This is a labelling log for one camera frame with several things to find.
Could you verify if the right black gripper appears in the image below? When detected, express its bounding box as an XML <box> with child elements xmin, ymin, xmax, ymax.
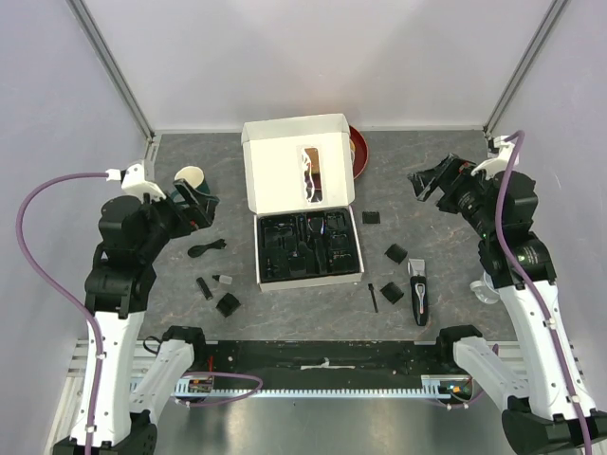
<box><xmin>408</xmin><ymin>153</ymin><xmax>500</xmax><ymax>239</ymax></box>

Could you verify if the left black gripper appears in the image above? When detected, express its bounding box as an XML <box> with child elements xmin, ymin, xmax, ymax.
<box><xmin>138</xmin><ymin>177</ymin><xmax>219</xmax><ymax>259</ymax></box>

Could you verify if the black power cable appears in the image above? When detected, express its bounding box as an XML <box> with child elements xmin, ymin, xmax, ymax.
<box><xmin>187</xmin><ymin>239</ymin><xmax>228</xmax><ymax>260</ymax></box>

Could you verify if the black comb guard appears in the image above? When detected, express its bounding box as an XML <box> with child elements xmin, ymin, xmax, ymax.
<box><xmin>385</xmin><ymin>244</ymin><xmax>408</xmax><ymax>264</ymax></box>
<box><xmin>362</xmin><ymin>211</ymin><xmax>381</xmax><ymax>225</ymax></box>
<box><xmin>215</xmin><ymin>293</ymin><xmax>241</xmax><ymax>318</ymax></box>
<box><xmin>380</xmin><ymin>282</ymin><xmax>404</xmax><ymax>304</ymax></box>

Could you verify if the small oil bottle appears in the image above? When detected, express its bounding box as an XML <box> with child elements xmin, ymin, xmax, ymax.
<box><xmin>212</xmin><ymin>274</ymin><xmax>233</xmax><ymax>285</ymax></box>

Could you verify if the black silver hair clipper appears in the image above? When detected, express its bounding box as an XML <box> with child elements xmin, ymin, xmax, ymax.
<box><xmin>408</xmin><ymin>259</ymin><xmax>430</xmax><ymax>326</ymax></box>

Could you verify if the black rectangular stick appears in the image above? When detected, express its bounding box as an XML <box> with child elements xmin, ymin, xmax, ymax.
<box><xmin>195</xmin><ymin>277</ymin><xmax>213</xmax><ymax>300</ymax></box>

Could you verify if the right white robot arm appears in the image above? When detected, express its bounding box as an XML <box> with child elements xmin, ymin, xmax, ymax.
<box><xmin>408</xmin><ymin>155</ymin><xmax>606</xmax><ymax>454</ymax></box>

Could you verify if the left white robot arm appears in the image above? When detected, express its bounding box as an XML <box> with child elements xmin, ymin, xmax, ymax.
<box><xmin>52</xmin><ymin>179</ymin><xmax>218</xmax><ymax>454</ymax></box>

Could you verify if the dark green mug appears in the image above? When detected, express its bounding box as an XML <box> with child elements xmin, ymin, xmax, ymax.
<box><xmin>170</xmin><ymin>166</ymin><xmax>210</xmax><ymax>208</ymax></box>

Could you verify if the black flat comb guard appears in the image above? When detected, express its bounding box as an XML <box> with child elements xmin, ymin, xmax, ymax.
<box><xmin>362</xmin><ymin>211</ymin><xmax>381</xmax><ymax>225</ymax></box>

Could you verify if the red bowl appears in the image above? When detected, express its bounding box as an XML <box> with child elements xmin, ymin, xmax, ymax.
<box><xmin>350</xmin><ymin>126</ymin><xmax>369</xmax><ymax>179</ymax></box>

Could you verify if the white cardboard clipper box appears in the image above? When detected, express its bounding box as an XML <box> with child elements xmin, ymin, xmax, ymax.
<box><xmin>240</xmin><ymin>112</ymin><xmax>366</xmax><ymax>293</ymax></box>

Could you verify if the black plastic tray insert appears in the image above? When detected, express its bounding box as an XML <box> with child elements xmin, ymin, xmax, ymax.
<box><xmin>255</xmin><ymin>207</ymin><xmax>364</xmax><ymax>291</ymax></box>

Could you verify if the black cleaning brush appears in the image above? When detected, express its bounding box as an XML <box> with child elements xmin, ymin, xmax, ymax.
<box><xmin>368</xmin><ymin>283</ymin><xmax>379</xmax><ymax>314</ymax></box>

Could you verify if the clear plastic measuring cup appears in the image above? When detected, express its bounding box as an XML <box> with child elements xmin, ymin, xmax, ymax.
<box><xmin>469</xmin><ymin>272</ymin><xmax>500</xmax><ymax>304</ymax></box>

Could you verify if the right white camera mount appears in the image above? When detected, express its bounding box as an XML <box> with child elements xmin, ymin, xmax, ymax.
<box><xmin>471</xmin><ymin>134</ymin><xmax>520</xmax><ymax>180</ymax></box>

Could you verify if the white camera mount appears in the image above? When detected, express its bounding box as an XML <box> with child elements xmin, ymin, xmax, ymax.
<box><xmin>106</xmin><ymin>159</ymin><xmax>166</xmax><ymax>202</ymax></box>
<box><xmin>471</xmin><ymin>134</ymin><xmax>520</xmax><ymax>180</ymax></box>

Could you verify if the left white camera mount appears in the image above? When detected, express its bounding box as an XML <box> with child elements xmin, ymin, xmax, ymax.
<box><xmin>106</xmin><ymin>159</ymin><xmax>166</xmax><ymax>202</ymax></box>

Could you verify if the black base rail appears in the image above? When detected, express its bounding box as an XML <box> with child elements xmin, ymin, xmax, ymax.
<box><xmin>194</xmin><ymin>341</ymin><xmax>463</xmax><ymax>389</ymax></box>

